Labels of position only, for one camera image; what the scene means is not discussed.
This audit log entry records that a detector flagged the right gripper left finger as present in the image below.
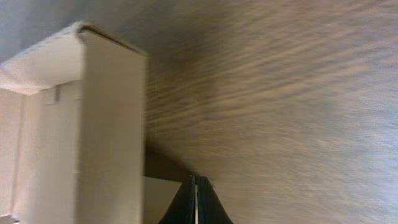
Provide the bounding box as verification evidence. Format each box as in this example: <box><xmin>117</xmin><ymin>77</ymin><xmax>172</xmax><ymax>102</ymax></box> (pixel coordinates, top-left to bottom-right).
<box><xmin>159</xmin><ymin>175</ymin><xmax>195</xmax><ymax>224</ymax></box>

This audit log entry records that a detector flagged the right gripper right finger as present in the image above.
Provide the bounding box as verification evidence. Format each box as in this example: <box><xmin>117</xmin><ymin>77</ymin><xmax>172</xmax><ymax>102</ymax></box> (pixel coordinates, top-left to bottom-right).
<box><xmin>197</xmin><ymin>176</ymin><xmax>233</xmax><ymax>224</ymax></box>

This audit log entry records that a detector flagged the brown cardboard box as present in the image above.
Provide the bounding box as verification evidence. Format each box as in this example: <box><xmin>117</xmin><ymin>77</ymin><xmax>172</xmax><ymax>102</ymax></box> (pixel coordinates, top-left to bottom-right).
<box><xmin>0</xmin><ymin>21</ymin><xmax>183</xmax><ymax>224</ymax></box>

